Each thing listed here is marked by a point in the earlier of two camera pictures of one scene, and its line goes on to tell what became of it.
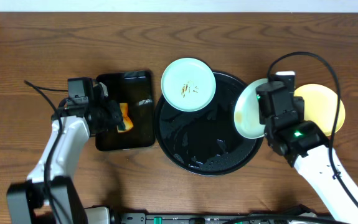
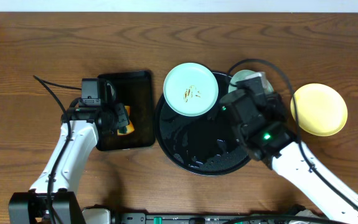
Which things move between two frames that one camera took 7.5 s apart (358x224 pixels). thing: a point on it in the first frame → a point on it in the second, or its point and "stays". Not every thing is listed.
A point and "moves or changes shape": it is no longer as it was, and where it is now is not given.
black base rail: (200, 218) stays
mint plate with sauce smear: (247, 112) moves or changes shape
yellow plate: (320, 106) stays
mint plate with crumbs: (188, 84) moves or changes shape
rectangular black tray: (135, 89) stays
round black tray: (205, 142) stays
